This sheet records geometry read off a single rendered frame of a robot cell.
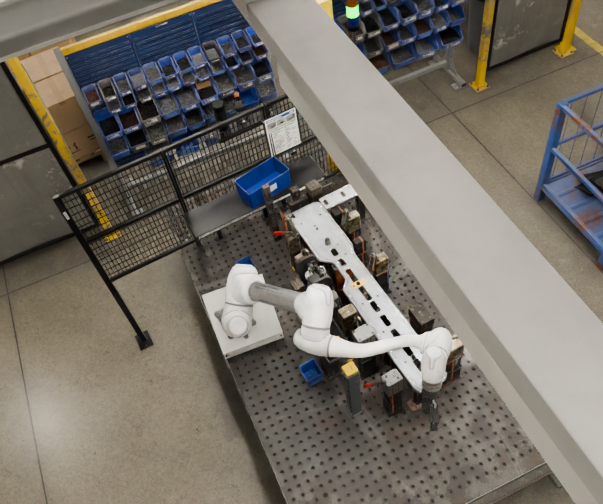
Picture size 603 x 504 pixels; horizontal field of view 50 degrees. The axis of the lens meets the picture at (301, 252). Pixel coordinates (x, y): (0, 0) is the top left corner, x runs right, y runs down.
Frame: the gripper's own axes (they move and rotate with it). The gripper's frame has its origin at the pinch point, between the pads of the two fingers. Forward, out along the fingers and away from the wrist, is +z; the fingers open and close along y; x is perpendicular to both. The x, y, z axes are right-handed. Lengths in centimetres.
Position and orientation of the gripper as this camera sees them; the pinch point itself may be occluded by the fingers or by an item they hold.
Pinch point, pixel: (428, 417)
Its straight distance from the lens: 320.1
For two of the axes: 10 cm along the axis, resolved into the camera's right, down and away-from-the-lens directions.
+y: 1.3, 5.3, -8.4
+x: 9.9, -1.1, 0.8
